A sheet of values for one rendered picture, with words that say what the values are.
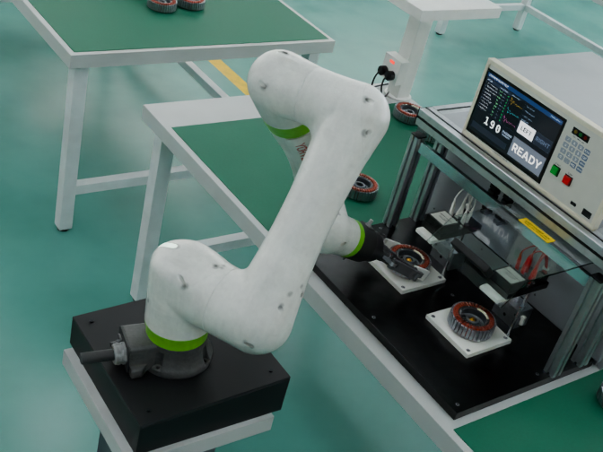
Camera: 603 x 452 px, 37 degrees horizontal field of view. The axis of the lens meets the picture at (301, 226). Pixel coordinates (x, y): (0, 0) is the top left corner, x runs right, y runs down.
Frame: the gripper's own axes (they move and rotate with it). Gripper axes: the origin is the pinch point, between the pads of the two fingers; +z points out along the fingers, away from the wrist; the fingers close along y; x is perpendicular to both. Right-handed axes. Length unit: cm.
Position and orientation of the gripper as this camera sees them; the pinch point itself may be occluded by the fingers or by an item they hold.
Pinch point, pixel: (407, 260)
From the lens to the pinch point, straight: 232.1
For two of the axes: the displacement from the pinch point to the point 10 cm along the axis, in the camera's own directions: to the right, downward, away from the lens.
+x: -5.7, 7.9, 2.2
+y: -5.5, -5.6, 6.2
